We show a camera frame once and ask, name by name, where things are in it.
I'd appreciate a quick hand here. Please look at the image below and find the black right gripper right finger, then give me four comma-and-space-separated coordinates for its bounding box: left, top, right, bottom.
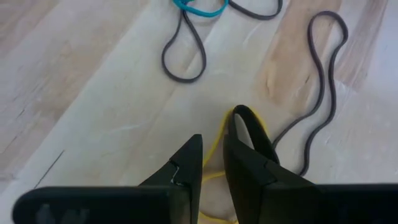
223, 133, 398, 224

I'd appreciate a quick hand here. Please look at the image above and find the wide black rubber band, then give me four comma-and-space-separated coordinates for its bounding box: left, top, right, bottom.
228, 104, 280, 165

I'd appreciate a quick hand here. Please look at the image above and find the yellow rubber band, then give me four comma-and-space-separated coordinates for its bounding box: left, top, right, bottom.
198, 107, 271, 224

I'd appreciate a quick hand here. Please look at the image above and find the thin grey rubber band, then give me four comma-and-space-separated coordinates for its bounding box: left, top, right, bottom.
272, 11, 349, 177

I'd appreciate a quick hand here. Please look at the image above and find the thin dark brown rubber band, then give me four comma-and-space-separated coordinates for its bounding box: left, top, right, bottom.
161, 0, 284, 84

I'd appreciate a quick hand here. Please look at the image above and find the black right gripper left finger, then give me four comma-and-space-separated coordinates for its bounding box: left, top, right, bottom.
11, 133, 204, 224

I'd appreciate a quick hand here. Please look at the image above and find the teal rubber band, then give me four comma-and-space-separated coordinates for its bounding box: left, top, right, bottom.
172, 0, 229, 18

